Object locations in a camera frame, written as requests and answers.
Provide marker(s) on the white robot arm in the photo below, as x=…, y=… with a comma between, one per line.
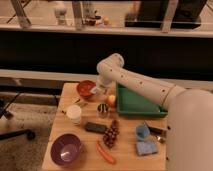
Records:
x=189, y=134

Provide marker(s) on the red bowl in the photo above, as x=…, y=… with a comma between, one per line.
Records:
x=84, y=88

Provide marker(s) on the purple bowl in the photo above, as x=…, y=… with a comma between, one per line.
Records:
x=66, y=149

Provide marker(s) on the orange peach fruit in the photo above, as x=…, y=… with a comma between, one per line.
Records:
x=111, y=100

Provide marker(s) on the striped small cup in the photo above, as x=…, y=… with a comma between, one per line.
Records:
x=103, y=110

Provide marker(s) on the green plastic tray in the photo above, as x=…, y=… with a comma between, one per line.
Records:
x=131, y=104

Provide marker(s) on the white plastic cup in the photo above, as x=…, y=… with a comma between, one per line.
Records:
x=74, y=113

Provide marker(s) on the black rectangular remote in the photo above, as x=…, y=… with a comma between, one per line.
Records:
x=96, y=128

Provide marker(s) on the wooden spatula piece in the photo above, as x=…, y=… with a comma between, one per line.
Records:
x=79, y=102

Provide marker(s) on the purple grape bunch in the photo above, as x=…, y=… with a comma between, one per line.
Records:
x=110, y=135

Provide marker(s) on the blue plastic cup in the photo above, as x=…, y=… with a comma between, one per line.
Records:
x=142, y=132

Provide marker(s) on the orange carrot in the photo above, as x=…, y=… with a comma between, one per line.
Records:
x=108, y=158

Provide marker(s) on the blue sponge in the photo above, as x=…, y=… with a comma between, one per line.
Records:
x=146, y=148

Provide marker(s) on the black office chair base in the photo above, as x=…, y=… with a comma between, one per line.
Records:
x=11, y=133

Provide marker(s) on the black handled utensil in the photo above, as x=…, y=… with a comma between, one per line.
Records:
x=159, y=133

